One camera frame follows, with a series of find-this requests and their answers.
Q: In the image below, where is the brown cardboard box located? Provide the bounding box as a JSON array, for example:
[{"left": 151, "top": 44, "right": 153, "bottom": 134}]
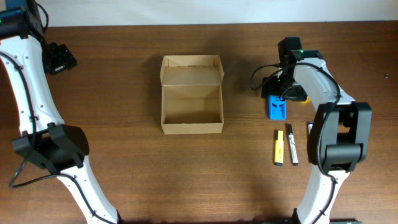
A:
[{"left": 160, "top": 55, "right": 224, "bottom": 135}]

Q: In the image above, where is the yellow highlighter marker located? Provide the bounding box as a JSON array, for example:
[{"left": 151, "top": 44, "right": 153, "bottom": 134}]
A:
[{"left": 274, "top": 130, "right": 284, "bottom": 166}]

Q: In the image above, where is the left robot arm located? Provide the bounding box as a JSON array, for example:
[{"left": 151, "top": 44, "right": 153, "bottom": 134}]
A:
[{"left": 1, "top": 0, "right": 123, "bottom": 223}]

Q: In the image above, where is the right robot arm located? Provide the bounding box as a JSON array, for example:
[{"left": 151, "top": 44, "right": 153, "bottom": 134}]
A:
[{"left": 258, "top": 37, "right": 372, "bottom": 223}]

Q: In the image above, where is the yellow tape roll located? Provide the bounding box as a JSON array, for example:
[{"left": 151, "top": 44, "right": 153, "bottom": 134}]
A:
[{"left": 301, "top": 97, "right": 310, "bottom": 103}]

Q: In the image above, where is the blue plastic case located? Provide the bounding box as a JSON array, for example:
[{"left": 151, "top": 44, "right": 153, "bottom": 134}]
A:
[{"left": 268, "top": 95, "right": 287, "bottom": 120}]

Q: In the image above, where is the black white marker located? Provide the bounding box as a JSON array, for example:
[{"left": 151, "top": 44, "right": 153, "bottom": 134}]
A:
[{"left": 286, "top": 124, "right": 299, "bottom": 166}]

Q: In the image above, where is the blue white marker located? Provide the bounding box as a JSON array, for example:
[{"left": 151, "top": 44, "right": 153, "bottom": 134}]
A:
[{"left": 307, "top": 122, "right": 313, "bottom": 135}]

